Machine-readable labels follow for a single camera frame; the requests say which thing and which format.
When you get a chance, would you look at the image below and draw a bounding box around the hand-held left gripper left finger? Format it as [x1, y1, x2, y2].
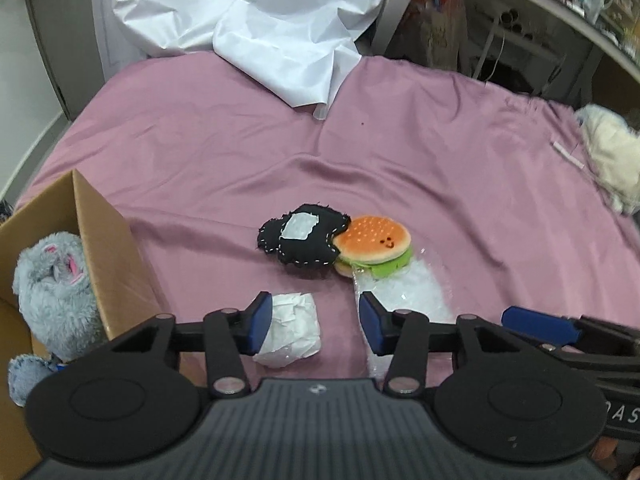
[107, 291, 274, 399]

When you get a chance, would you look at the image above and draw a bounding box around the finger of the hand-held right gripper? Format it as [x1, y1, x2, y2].
[501, 306, 640, 377]

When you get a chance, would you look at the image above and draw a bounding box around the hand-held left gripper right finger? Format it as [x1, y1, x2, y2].
[359, 291, 507, 396]

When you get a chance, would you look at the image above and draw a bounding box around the white tissue packet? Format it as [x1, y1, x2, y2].
[251, 292, 324, 369]

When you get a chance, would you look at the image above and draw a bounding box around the brown cardboard box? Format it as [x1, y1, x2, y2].
[0, 170, 168, 480]

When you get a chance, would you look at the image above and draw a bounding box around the grey fluffy plush toy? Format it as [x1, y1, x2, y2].
[12, 231, 110, 362]

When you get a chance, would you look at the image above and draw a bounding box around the clear plastic bag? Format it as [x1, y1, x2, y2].
[351, 246, 457, 377]

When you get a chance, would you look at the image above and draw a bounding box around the burger plush toy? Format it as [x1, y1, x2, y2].
[332, 215, 414, 279]

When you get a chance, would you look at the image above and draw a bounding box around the black felt stitched toy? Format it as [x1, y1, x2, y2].
[256, 203, 353, 267]

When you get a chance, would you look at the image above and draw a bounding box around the pink bed sheet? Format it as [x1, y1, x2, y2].
[15, 51, 640, 396]

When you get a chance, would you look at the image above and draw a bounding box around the pastel patterned blanket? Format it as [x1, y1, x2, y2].
[574, 103, 640, 217]

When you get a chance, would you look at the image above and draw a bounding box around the white plastic sheet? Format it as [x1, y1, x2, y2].
[107, 0, 394, 122]

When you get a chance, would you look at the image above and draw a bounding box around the orange plastic bag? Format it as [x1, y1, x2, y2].
[399, 0, 472, 72]

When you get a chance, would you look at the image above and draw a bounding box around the white desk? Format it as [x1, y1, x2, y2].
[370, 0, 640, 111]

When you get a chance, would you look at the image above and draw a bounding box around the white charging cable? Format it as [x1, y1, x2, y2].
[551, 140, 586, 171]

